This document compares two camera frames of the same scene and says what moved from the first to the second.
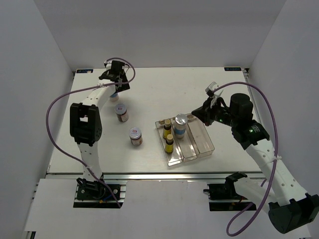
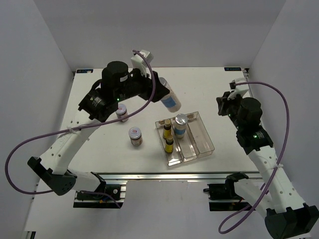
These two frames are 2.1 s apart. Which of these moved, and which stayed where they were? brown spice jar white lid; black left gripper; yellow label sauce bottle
Moved: black left gripper
Stayed: brown spice jar white lid; yellow label sauce bottle
